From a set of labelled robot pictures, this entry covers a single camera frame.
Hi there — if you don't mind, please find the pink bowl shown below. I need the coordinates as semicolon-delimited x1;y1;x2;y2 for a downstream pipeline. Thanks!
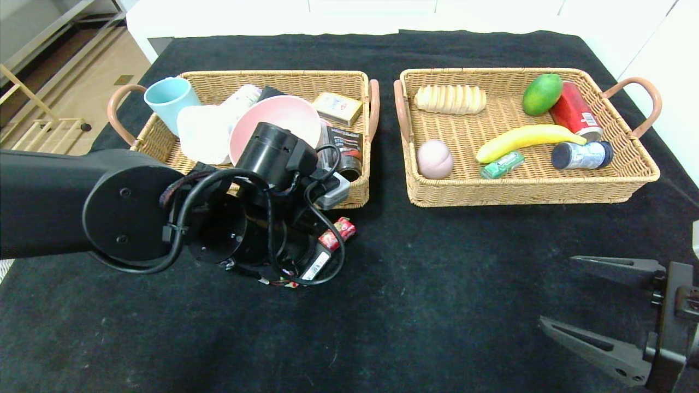
229;95;323;167

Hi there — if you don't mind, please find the light blue plastic cup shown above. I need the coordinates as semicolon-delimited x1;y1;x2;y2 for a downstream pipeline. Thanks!
144;77;202;138

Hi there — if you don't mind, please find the woven wicker basket with handles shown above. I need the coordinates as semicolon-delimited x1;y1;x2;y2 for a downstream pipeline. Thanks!
108;70;381;211
393;67;663;207

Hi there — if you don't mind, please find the white low bench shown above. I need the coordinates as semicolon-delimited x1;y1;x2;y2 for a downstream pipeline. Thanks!
126;0;582;63

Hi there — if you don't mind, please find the small silver jar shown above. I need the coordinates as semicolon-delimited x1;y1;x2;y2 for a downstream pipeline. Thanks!
551;141;615;171

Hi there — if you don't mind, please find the clear plastic cutlery case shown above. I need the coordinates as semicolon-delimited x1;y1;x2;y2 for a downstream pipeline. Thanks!
317;127;337;174

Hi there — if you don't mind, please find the striped bread roll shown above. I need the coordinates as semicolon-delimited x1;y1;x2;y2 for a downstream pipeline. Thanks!
413;84;488;115

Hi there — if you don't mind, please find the light wooden rack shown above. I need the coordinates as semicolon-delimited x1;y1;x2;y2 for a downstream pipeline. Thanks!
0;63;91;156

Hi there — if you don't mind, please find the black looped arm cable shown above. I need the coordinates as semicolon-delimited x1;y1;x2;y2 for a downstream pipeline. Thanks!
268;144;348;288

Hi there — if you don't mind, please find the black tablecloth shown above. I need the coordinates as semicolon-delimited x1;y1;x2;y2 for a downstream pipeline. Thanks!
0;30;699;393

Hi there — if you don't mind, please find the grey metal shelf frame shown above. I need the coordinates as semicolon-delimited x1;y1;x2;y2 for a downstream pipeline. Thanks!
0;0;127;74

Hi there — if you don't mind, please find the red soda can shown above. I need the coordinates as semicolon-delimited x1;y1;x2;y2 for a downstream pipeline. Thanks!
549;81;605;144

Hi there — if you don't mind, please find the green mango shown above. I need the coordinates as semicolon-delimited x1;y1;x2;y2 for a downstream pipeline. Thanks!
523;73;564;117

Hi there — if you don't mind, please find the yellow banana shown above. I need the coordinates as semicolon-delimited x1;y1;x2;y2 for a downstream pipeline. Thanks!
476;124;588;164

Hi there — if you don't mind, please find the small yellow card box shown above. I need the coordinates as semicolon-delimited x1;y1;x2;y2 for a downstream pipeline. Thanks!
311;92;364;127

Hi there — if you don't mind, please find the pink peach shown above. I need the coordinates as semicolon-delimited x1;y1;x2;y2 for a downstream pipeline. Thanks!
417;139;455;180

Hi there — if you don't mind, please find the green gum pack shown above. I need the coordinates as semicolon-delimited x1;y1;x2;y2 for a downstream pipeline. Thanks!
481;151;526;180

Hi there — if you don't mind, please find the black tube red label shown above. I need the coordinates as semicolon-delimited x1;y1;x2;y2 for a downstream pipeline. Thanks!
326;126;364;182

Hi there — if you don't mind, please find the white round plastic container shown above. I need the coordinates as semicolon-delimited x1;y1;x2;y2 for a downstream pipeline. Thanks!
176;104;236;165

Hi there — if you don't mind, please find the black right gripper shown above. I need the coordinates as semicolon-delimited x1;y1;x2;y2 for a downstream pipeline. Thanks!
537;255;699;393

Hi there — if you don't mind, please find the black leather glasses case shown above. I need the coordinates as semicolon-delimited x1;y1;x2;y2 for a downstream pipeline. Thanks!
257;85;288;104

